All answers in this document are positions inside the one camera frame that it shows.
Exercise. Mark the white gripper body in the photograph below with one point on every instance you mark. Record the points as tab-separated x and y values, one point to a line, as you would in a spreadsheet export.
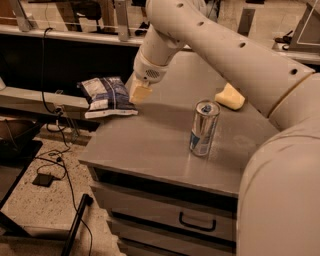
149	71

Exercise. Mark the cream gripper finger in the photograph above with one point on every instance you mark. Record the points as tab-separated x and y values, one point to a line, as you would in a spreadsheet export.
139	90

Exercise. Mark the blue chip bag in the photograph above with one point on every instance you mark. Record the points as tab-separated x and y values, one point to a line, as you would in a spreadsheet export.
106	96

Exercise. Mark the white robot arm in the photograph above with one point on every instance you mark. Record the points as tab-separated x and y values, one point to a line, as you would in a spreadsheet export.
279	199

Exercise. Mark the metal railing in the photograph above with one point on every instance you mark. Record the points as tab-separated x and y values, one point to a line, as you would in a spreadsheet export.
272	19

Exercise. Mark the silver energy drink can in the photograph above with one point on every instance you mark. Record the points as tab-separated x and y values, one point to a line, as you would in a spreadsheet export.
205	119

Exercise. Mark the yellow sponge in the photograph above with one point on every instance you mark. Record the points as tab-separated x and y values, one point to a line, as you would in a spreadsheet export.
230	97

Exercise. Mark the black metal leg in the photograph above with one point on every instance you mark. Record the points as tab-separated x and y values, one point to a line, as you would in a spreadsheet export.
86	200

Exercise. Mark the black floor box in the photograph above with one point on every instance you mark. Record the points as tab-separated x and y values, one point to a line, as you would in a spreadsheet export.
44	180

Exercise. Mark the black object on right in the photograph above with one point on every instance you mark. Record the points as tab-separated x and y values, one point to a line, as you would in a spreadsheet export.
285	40

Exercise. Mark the grey top drawer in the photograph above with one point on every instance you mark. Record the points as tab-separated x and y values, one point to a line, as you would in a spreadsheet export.
161	209

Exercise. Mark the grey drawer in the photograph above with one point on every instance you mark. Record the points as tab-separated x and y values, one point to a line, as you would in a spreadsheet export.
168	238
161	209

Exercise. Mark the grey lower drawer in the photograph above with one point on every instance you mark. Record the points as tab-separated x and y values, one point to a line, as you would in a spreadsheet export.
168	238

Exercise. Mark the black drawer handle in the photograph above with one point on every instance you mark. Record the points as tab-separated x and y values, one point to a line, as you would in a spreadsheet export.
193	222

